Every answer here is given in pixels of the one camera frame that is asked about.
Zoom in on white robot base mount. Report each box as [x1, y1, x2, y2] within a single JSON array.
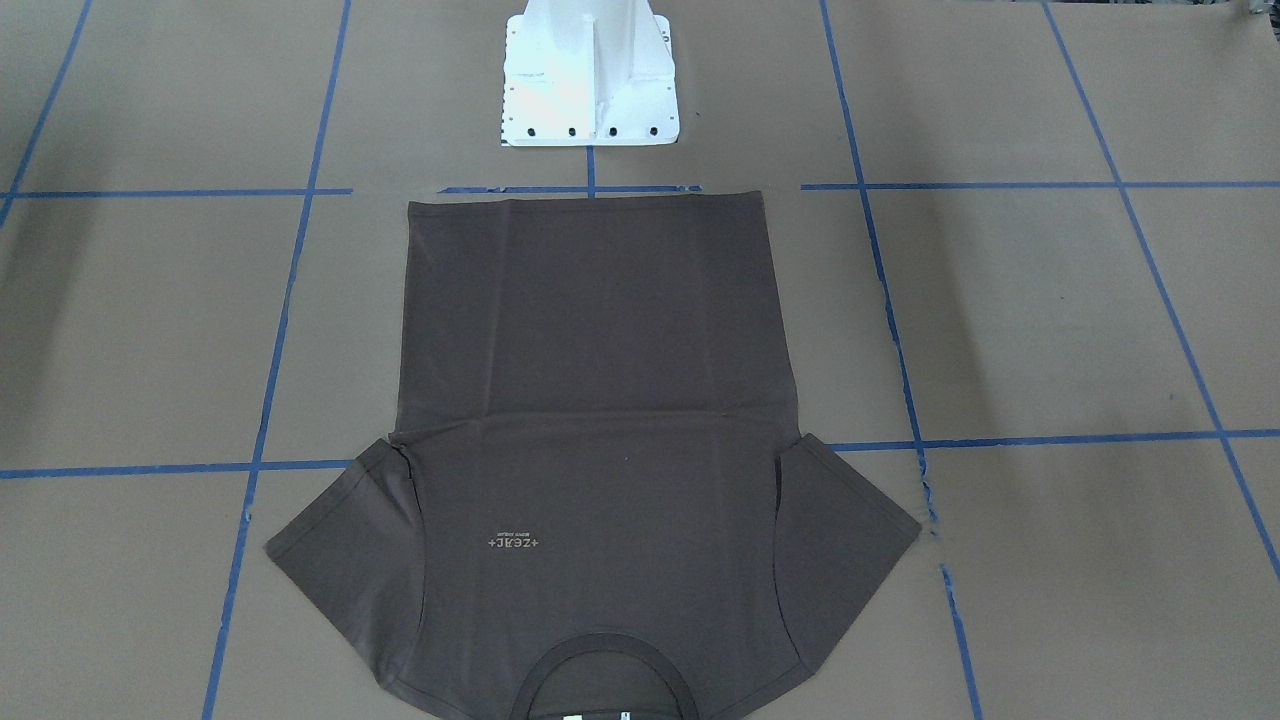
[[500, 1, 681, 147]]

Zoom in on dark brown t-shirt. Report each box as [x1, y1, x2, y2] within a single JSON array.
[[265, 191, 922, 719]]

